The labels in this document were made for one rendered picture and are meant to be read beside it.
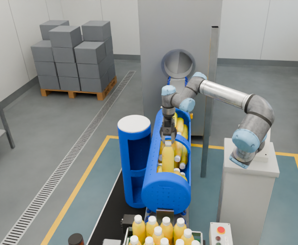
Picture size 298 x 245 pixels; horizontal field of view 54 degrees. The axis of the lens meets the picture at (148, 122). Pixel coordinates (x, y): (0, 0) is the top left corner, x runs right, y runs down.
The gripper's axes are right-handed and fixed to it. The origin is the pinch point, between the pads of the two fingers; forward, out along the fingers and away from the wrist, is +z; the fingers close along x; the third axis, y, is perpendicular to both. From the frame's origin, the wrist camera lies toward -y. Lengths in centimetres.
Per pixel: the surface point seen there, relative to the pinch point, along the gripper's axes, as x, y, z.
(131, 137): 33, 52, 36
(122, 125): 42, 63, 31
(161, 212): 1.9, -28.5, 27.5
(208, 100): -33, 118, 36
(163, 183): 1.4, -22.6, 11.0
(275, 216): -103, 64, 133
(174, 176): -4.5, -18.8, 9.1
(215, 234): -26, -45, 21
